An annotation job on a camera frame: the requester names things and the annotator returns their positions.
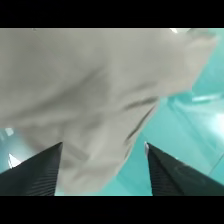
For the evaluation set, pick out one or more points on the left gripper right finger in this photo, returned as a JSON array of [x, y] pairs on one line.
[[173, 176]]

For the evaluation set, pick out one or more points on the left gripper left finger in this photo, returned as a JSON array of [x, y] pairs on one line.
[[36, 175]]

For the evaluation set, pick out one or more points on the brown shirt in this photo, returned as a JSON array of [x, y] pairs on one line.
[[86, 86]]

